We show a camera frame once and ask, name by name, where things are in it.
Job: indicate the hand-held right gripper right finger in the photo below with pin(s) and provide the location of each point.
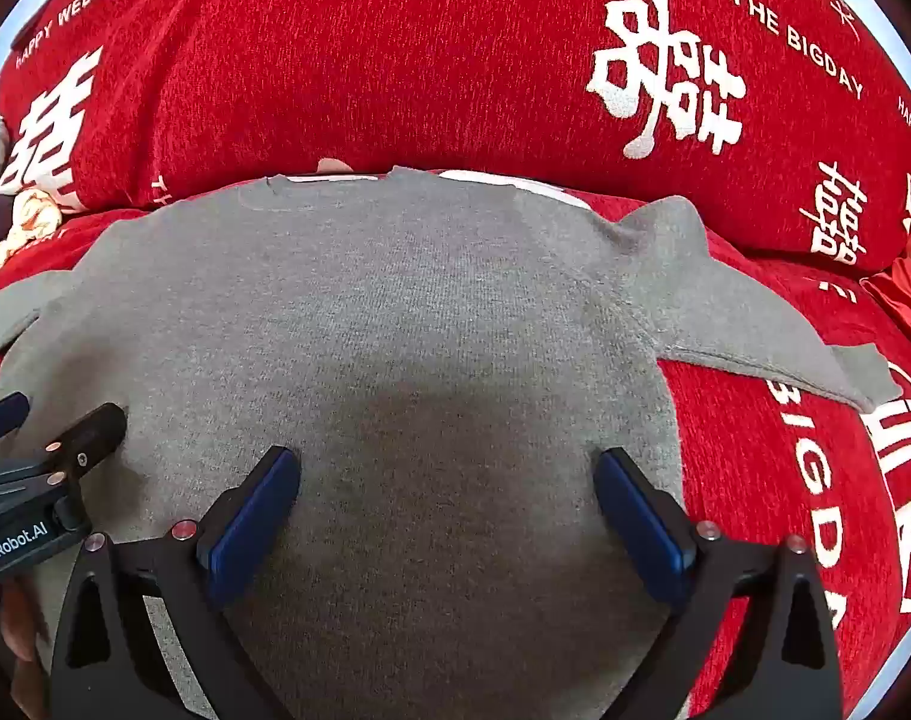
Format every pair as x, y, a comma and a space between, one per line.
644, 536

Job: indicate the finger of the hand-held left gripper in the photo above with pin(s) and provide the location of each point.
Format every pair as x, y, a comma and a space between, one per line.
2, 420
91, 435

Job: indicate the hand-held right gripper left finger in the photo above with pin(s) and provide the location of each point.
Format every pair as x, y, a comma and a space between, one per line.
251, 529

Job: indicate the grey knit sweater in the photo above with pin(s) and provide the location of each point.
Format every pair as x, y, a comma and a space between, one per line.
425, 330

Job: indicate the person's left hand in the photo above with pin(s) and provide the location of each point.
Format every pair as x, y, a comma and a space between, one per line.
19, 622

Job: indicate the red printed sofa cover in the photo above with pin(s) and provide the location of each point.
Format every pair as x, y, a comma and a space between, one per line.
425, 52

